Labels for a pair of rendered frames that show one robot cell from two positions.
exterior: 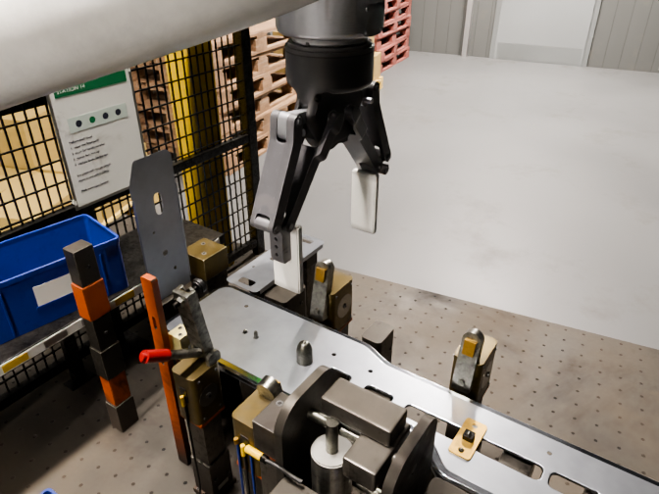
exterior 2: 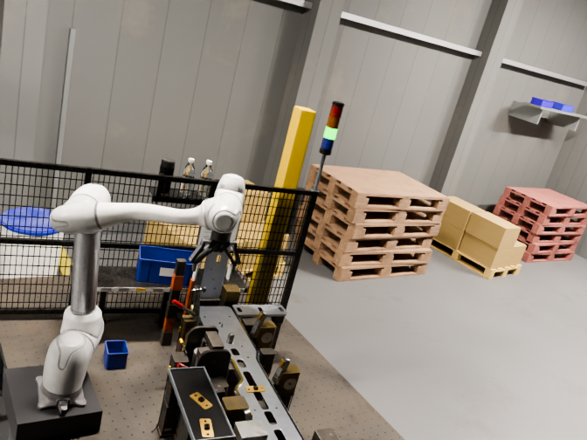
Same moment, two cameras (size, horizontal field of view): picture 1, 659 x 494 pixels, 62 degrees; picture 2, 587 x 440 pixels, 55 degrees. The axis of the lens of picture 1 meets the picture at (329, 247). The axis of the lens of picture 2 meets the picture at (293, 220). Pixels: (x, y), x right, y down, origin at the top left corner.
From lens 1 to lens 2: 174 cm
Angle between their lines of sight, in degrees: 27
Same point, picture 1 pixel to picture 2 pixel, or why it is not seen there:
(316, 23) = not seen: hidden behind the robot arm
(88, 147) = not seen: hidden behind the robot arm
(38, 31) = (157, 215)
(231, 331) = (215, 320)
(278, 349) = (224, 333)
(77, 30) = (161, 217)
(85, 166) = (207, 233)
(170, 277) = (210, 291)
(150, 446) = (167, 355)
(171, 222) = (220, 268)
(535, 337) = (371, 422)
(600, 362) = not seen: outside the picture
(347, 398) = (211, 335)
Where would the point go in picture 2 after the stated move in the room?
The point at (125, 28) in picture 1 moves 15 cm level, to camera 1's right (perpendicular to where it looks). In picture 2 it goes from (165, 219) to (198, 236)
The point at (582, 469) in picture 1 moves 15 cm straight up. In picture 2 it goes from (280, 416) to (290, 385)
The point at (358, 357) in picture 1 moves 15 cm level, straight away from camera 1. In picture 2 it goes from (249, 352) to (268, 341)
